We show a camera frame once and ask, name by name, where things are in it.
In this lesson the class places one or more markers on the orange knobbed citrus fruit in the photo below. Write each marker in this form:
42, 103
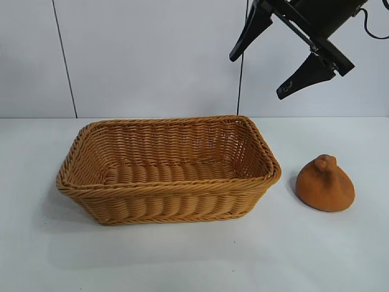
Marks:
325, 188

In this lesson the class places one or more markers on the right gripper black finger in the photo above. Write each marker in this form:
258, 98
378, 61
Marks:
310, 74
253, 27

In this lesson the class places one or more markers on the tan woven wicker basket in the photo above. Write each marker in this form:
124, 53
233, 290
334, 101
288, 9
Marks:
152, 203

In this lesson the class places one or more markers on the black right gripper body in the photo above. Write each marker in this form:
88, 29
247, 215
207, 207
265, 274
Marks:
322, 15

